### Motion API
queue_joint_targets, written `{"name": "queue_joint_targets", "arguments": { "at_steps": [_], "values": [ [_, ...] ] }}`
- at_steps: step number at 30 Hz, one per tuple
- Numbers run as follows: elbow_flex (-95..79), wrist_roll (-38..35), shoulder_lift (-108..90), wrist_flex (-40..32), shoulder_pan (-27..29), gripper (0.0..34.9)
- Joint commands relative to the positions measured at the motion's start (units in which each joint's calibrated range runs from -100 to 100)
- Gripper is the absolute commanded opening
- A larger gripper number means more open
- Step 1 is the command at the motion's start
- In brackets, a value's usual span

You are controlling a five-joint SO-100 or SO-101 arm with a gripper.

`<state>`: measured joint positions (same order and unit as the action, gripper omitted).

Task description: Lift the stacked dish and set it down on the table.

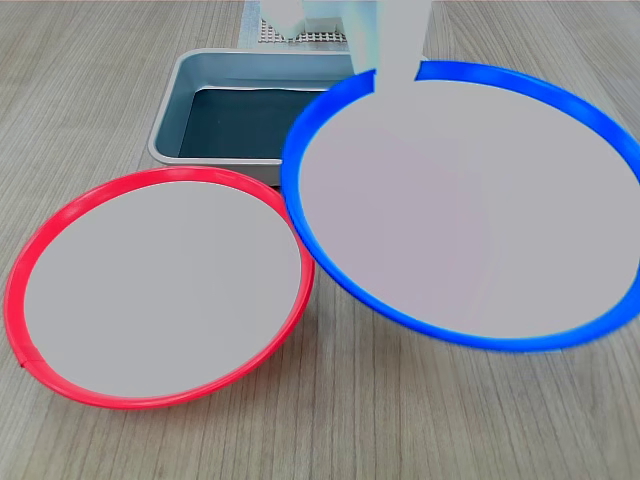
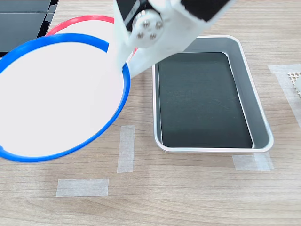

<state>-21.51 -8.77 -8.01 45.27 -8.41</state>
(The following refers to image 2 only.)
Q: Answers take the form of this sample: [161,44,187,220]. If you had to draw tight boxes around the white plate red rim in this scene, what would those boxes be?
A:
[45,15,139,62]

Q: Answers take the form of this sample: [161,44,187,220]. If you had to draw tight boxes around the black flat box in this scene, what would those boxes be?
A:
[0,13,55,58]
[0,0,59,14]

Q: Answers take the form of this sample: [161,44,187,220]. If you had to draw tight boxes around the pale perforated base plate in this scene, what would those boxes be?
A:
[287,72,301,99]

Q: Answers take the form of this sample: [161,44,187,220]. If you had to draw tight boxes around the translucent tape strip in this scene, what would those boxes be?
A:
[55,178,110,197]
[117,125,135,174]
[232,152,275,171]

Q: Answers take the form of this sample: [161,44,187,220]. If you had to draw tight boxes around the white plate blue rim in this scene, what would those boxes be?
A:
[0,33,131,163]

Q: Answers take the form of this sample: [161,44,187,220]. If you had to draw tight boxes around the black mat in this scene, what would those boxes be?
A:
[157,52,253,149]

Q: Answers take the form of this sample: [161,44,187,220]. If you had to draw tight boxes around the steel tray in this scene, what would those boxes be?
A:
[151,35,275,153]

